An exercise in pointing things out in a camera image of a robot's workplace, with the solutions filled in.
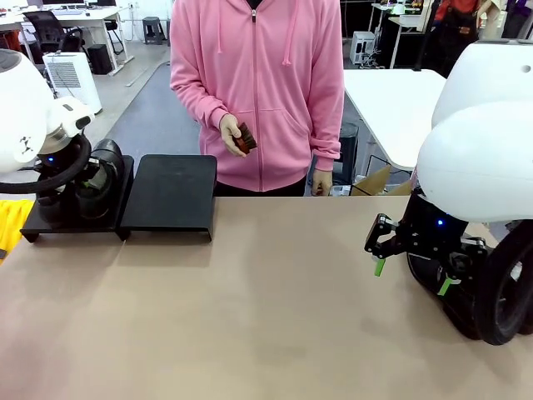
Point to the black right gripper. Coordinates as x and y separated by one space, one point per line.
433 233

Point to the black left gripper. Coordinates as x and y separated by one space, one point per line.
51 164

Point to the brown wooden shoe brush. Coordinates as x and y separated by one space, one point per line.
247 141

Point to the person's right forearm pink sleeve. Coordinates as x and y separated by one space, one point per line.
195 104

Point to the person's left forearm pink sleeve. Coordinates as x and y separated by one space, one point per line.
329 133

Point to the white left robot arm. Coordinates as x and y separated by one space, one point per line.
21 116

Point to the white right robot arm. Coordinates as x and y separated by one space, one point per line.
479 146

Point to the person's left hand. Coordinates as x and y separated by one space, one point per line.
322 182

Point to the person's right hand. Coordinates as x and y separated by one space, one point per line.
228 133

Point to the open cardboard box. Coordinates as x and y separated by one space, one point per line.
375 181

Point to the white air purifier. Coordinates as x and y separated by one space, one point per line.
79 83

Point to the small white box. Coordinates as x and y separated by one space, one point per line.
340 191

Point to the yellow cloth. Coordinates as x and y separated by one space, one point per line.
12 229

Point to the black computer tower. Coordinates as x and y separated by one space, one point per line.
99 60

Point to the large white table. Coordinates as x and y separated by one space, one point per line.
395 108

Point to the black mesh office chair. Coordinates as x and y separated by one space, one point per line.
46 27

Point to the long white office desk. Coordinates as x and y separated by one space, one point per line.
83 16

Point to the grey plastic stool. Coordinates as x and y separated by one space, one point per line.
152 27

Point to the person in pink hoodie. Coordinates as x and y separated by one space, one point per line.
258 83

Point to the white computer case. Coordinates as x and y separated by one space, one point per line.
362 48

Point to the person in black apron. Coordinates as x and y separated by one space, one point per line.
454 29

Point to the small white workbench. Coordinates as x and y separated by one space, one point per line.
401 20

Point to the standing person dark trousers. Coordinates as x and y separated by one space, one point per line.
516 18

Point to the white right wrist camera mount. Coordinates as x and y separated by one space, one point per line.
476 246

